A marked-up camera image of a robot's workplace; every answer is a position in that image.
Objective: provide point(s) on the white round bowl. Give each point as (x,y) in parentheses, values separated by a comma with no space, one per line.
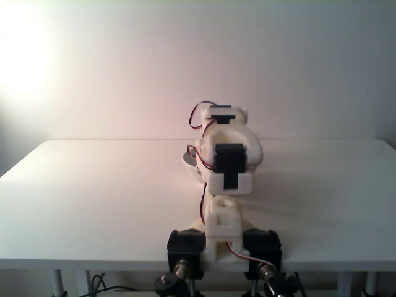
(188,158)

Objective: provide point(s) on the black table clamp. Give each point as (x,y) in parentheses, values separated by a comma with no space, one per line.
(185,244)
(263,244)

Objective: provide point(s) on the white table leg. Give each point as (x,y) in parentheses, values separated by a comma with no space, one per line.
(83,283)
(345,284)
(370,283)
(58,281)

